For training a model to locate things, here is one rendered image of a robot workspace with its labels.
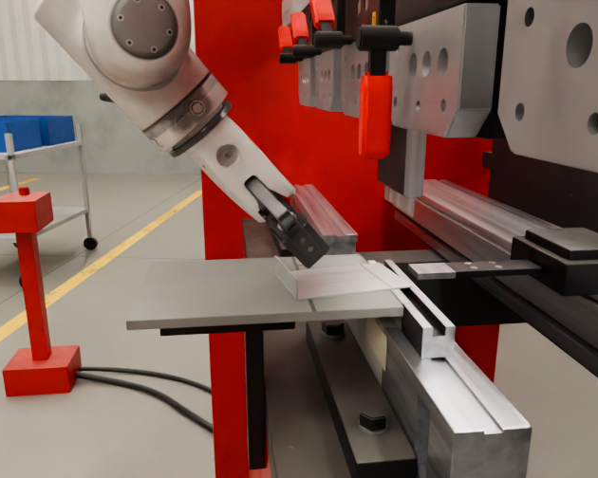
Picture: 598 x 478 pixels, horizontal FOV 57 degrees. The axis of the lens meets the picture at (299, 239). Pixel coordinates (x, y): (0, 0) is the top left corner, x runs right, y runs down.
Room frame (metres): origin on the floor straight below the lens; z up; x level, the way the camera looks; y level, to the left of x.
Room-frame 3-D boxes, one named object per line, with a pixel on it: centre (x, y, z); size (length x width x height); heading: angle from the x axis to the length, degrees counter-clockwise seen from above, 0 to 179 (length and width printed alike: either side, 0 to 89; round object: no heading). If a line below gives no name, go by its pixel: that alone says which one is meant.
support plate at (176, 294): (0.58, 0.04, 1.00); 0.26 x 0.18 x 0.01; 97
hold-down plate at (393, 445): (0.55, -0.06, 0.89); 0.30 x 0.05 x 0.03; 7
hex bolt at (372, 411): (0.45, -0.07, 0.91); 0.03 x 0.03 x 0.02
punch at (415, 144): (0.60, -0.11, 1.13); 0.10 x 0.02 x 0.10; 7
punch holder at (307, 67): (1.02, -0.05, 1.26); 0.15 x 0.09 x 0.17; 7
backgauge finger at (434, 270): (0.62, -0.26, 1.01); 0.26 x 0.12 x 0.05; 97
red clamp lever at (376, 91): (0.43, -0.06, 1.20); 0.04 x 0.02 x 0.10; 97
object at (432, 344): (0.56, -0.11, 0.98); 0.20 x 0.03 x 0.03; 7
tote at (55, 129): (3.95, 1.90, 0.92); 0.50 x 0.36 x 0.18; 85
